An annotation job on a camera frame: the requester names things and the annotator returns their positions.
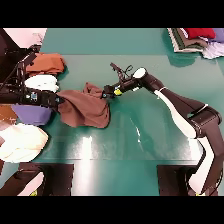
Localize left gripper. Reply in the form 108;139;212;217
32;89;65;109

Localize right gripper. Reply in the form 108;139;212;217
101;83;124;100

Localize brown T-shirt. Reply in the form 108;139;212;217
55;82;111;130

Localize purple garment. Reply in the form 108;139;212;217
10;103;53;127

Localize orange garment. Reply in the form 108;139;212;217
25;52;67;76

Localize cream garment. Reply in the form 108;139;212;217
0;122;50;164

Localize green striped garment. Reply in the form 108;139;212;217
167;27;210;54

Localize red garment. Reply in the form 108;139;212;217
184;27;217;41

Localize pale white garment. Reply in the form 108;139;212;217
201;41;224;60

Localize lilac garment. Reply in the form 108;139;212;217
212;27;224;44

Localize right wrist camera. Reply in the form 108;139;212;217
109;62;134;84

